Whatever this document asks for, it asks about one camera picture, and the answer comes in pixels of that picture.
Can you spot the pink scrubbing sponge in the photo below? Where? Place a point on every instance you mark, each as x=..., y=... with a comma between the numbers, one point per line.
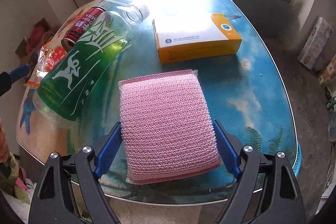
x=166, y=128

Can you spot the blue plastic waste basket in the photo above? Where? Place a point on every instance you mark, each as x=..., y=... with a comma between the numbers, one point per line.
x=297, y=158

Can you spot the orange white medicine box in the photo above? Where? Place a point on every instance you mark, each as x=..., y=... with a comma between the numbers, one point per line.
x=194, y=36

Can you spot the green plastic drink bottle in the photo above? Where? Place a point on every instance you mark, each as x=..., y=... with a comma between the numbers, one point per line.
x=63, y=92

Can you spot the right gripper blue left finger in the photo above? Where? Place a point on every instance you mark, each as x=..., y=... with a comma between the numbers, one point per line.
x=106, y=149

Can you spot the red printed plastic bag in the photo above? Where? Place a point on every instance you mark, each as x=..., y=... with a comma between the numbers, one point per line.
x=48, y=57

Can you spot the green glass bottle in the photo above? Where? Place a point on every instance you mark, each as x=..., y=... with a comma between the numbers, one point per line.
x=330, y=100

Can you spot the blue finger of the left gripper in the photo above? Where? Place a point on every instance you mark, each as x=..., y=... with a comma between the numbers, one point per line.
x=20, y=72

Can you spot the beach print folding table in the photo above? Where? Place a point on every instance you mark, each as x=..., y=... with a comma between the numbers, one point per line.
x=244, y=92

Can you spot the green fluffy sleeve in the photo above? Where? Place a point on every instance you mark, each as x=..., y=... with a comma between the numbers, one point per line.
x=12, y=184

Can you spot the cardboard box with pink bag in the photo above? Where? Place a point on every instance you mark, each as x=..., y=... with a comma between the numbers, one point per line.
x=40, y=34

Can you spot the large clear water jug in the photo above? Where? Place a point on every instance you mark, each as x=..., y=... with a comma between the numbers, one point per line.
x=332, y=128

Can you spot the red milk drink can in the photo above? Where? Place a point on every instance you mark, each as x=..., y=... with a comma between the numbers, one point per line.
x=80, y=27

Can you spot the dark grey cabinet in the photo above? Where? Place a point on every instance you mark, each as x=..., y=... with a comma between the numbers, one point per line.
x=269, y=17

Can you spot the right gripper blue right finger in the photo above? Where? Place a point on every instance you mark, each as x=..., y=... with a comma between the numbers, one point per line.
x=229, y=147

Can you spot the person's left hand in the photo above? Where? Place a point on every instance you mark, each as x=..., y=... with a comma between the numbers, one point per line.
x=4, y=148

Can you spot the toilet paper roll pack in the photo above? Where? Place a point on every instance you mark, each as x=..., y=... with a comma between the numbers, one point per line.
x=317, y=40

